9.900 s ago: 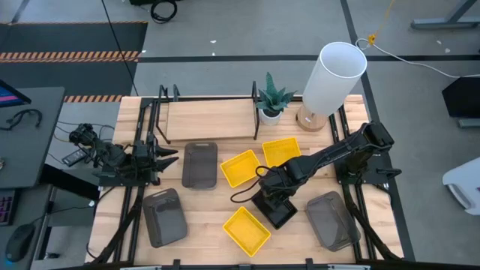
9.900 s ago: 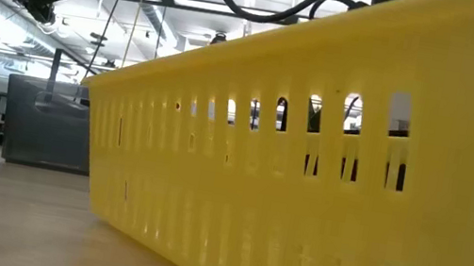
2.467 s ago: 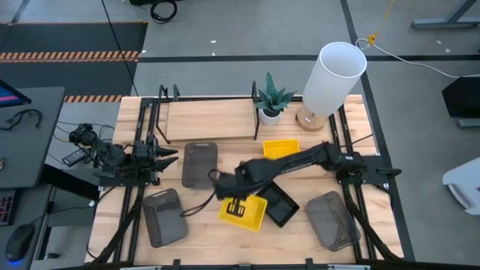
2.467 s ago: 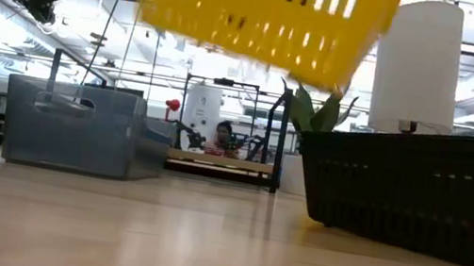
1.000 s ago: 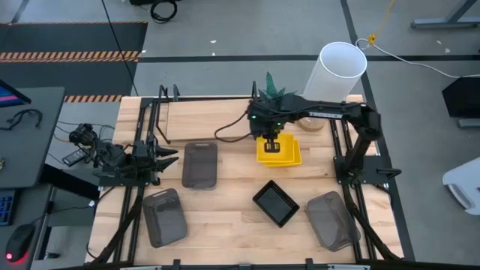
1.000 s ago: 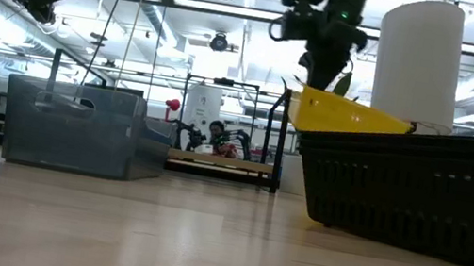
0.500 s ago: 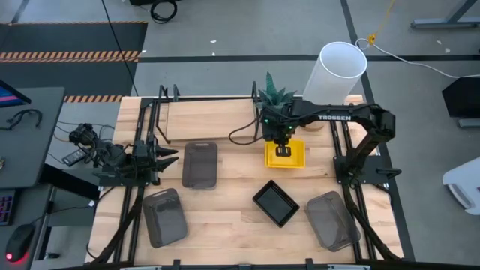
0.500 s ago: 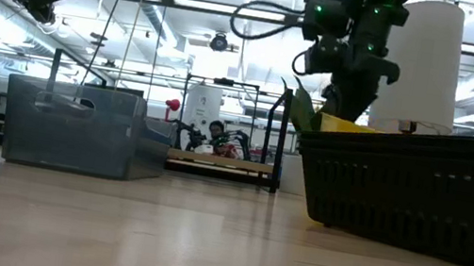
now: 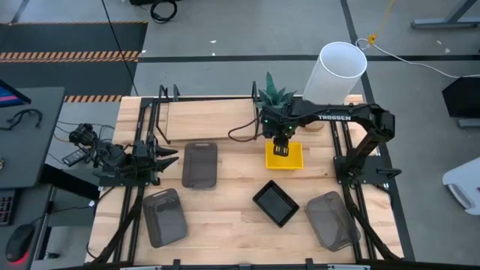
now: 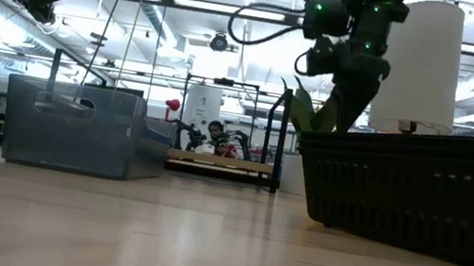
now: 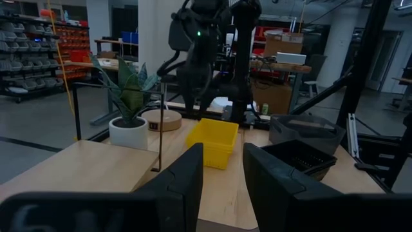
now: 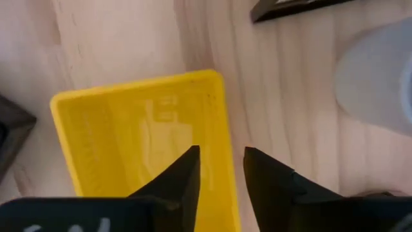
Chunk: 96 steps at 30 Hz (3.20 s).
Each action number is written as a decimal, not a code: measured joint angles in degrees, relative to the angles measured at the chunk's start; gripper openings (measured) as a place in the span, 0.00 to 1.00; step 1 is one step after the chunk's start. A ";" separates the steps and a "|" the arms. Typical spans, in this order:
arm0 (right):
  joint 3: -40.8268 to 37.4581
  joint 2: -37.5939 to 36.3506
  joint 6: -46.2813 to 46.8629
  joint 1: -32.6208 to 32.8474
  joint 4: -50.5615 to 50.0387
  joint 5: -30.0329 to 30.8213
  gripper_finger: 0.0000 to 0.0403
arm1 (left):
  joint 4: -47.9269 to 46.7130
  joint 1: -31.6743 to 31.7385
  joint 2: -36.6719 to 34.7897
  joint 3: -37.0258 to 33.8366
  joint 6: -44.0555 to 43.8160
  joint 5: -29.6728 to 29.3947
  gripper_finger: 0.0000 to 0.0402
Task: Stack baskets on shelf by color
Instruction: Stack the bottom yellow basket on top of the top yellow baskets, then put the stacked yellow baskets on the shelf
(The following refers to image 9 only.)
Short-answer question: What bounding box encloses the black metal shelf frame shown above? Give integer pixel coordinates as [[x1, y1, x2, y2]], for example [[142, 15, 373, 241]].
[[155, 84, 263, 146]]

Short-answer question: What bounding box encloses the grey table leg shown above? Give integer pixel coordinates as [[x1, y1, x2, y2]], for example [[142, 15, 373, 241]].
[[409, 0, 480, 30]]

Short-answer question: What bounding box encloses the thin black floor cable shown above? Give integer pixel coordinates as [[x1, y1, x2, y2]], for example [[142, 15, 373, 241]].
[[100, 0, 140, 97]]

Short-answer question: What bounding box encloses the yellow hanging cord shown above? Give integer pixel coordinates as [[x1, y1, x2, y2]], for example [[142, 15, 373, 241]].
[[367, 0, 397, 47]]

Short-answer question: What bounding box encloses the black flat device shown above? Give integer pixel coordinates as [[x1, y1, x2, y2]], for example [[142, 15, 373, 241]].
[[61, 148, 87, 168]]

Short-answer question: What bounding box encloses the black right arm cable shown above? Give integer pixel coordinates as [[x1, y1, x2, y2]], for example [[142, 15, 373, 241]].
[[227, 115, 264, 143]]

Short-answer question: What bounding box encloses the black keyboard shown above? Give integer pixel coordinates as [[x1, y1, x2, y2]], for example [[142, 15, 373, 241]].
[[0, 189, 17, 227]]

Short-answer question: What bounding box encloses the grey desk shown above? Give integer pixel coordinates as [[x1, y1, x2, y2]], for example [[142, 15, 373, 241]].
[[0, 86, 65, 189]]

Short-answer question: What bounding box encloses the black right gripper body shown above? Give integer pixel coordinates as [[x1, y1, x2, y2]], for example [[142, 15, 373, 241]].
[[261, 106, 297, 148]]

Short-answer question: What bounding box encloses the black hazard-striped floor mat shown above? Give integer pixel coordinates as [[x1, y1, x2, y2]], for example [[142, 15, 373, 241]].
[[0, 21, 149, 103]]

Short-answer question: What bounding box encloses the black plastic basket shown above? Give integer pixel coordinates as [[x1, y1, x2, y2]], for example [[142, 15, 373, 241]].
[[251, 179, 301, 229]]

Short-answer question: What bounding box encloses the black box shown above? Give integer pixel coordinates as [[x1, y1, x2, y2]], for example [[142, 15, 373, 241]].
[[441, 76, 480, 119]]

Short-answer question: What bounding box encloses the grey translucent plastic bin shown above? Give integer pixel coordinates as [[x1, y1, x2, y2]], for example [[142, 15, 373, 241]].
[[141, 187, 189, 249], [181, 141, 219, 189], [304, 190, 362, 253]]

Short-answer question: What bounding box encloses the white floor cable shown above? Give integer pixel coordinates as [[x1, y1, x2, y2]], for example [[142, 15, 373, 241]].
[[355, 37, 480, 80]]

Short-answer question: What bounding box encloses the coiled black cable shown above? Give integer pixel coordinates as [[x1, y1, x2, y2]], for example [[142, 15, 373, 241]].
[[149, 0, 179, 24]]

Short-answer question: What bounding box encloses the white chair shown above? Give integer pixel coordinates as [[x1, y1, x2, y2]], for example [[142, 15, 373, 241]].
[[442, 156, 480, 217]]

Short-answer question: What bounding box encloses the black computer mouse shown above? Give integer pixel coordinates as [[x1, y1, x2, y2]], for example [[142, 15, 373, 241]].
[[4, 223, 36, 263]]

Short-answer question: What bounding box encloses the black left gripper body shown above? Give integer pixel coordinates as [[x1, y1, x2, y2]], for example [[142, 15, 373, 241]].
[[130, 133, 158, 186]]

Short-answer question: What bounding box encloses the computer monitor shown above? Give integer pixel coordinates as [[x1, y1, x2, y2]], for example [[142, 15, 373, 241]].
[[0, 79, 32, 109]]

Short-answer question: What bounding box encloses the yellow plastic basket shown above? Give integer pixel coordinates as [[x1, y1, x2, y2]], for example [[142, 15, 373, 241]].
[[265, 140, 305, 171]]

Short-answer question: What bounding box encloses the black aluminium rig frame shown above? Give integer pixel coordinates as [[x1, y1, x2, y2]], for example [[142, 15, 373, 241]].
[[85, 95, 417, 270]]

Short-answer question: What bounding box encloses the black cable on desk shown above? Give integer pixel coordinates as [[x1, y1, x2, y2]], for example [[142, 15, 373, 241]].
[[0, 108, 43, 131]]

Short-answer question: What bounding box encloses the green snake plant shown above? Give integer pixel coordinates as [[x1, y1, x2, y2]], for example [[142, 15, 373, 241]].
[[256, 71, 298, 110]]

